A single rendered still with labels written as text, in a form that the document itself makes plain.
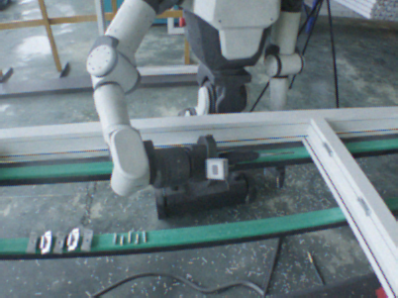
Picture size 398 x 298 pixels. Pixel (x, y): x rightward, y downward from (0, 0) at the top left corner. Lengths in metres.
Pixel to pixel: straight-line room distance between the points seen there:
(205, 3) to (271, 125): 0.39
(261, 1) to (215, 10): 0.14
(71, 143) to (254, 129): 0.52
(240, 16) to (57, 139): 0.60
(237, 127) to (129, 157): 0.36
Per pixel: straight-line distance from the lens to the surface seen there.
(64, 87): 2.88
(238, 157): 0.67
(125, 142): 0.55
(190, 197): 1.50
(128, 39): 0.69
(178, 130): 0.75
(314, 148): 0.84
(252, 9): 0.80
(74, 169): 0.78
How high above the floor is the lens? 1.40
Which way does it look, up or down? 42 degrees down
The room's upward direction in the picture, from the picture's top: 3 degrees clockwise
